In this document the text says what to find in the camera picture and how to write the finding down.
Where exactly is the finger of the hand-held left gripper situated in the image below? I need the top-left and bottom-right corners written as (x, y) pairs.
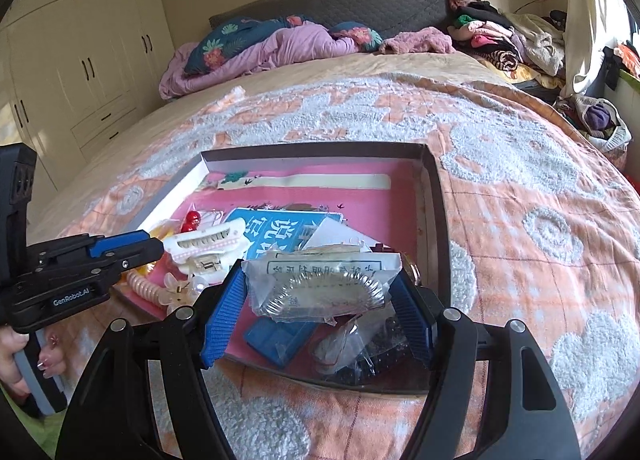
top-left (87, 230), bottom-right (166, 287)

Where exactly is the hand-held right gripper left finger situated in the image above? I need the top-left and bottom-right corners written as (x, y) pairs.
top-left (55, 269), bottom-right (250, 460)

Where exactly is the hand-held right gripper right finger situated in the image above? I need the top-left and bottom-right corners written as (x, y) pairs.
top-left (390, 269), bottom-right (583, 460)

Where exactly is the peach spiral hair tie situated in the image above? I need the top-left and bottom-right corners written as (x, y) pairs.
top-left (125, 270), bottom-right (194, 314)

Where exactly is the bag of black beads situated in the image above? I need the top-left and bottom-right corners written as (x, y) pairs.
top-left (319, 311), bottom-right (417, 387)

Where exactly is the red strap wristwatch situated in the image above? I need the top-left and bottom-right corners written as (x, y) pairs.
top-left (403, 257), bottom-right (426, 287)

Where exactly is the small blue box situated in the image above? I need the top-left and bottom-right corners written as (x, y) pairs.
top-left (243, 316), bottom-right (322, 369)

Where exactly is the white hair claw clip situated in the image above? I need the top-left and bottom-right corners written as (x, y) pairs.
top-left (164, 218), bottom-right (249, 291)

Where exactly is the dark cardboard box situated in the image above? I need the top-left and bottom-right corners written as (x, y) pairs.
top-left (107, 141), bottom-right (454, 397)

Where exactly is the bagged clear spiral hair tie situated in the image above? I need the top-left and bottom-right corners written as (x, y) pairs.
top-left (241, 244), bottom-right (404, 327)

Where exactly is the person's left hand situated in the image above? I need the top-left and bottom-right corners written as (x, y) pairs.
top-left (0, 327), bottom-right (69, 397)

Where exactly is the blue booklet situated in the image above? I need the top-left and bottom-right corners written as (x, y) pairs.
top-left (219, 206), bottom-right (347, 261)

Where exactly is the small clear earring bag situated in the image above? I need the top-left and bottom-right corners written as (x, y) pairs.
top-left (301, 216), bottom-right (397, 257)

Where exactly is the orange patterned blanket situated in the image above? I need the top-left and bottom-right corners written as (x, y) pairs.
top-left (30, 74), bottom-right (640, 460)

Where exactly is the person's green clothing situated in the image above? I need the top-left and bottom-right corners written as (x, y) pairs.
top-left (0, 384), bottom-right (68, 460)

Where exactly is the cream wardrobe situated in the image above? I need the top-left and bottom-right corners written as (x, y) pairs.
top-left (0, 0), bottom-right (177, 201)

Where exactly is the large floral pillow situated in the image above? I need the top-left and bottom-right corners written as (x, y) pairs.
top-left (183, 16), bottom-right (292, 76)

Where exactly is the purple quilt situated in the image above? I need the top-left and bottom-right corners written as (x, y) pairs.
top-left (158, 21), bottom-right (362, 101)

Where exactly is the beige bed sheet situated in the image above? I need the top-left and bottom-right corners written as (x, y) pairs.
top-left (25, 47), bottom-right (507, 235)

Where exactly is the basket of clothes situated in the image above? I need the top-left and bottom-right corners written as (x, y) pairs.
top-left (554, 93), bottom-right (632, 154)

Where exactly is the pink fluffy cloth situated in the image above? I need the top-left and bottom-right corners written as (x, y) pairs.
top-left (378, 26), bottom-right (456, 55)

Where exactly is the small floral pillow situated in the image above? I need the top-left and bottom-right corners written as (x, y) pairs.
top-left (327, 22), bottom-right (384, 54)

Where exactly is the pile of folded clothes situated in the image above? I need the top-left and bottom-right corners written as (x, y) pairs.
top-left (447, 0), bottom-right (569, 91)

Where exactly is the white curtain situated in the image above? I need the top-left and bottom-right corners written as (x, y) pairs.
top-left (557, 0), bottom-right (622, 96)

